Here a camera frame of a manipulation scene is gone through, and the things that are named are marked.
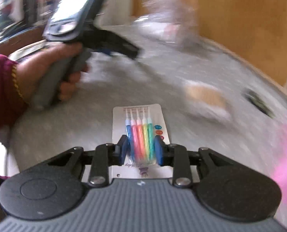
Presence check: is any colourful candle pack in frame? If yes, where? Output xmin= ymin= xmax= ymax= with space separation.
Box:
xmin=113 ymin=104 xmax=173 ymax=180

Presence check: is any grey floral tablecloth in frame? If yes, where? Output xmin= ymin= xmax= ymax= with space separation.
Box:
xmin=7 ymin=24 xmax=287 ymax=230

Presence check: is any beige soft packet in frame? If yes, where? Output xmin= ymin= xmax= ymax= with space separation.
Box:
xmin=185 ymin=82 xmax=232 ymax=122

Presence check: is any person's left forearm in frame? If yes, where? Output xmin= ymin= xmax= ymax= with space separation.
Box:
xmin=0 ymin=54 xmax=29 ymax=135

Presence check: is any person's left hand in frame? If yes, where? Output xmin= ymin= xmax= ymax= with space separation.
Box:
xmin=14 ymin=42 xmax=91 ymax=103

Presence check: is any wooden headboard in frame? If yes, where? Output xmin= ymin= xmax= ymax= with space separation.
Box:
xmin=131 ymin=0 xmax=287 ymax=87

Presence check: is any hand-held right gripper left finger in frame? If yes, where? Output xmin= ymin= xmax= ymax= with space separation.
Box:
xmin=45 ymin=135 xmax=130 ymax=187

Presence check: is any black flat item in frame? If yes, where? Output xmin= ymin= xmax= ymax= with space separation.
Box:
xmin=241 ymin=89 xmax=276 ymax=118

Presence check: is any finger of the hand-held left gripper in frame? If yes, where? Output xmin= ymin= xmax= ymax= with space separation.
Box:
xmin=85 ymin=28 xmax=141 ymax=60

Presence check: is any clear plastic bag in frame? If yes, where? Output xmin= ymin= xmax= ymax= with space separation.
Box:
xmin=131 ymin=0 xmax=202 ymax=50

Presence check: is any gold bracelet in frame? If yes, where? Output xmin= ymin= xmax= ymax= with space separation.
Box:
xmin=11 ymin=64 xmax=28 ymax=103

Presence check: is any blurred shelf clutter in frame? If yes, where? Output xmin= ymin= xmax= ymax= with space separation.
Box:
xmin=0 ymin=0 xmax=52 ymax=43

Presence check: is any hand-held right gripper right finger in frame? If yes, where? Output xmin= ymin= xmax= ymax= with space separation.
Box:
xmin=154 ymin=135 xmax=233 ymax=187

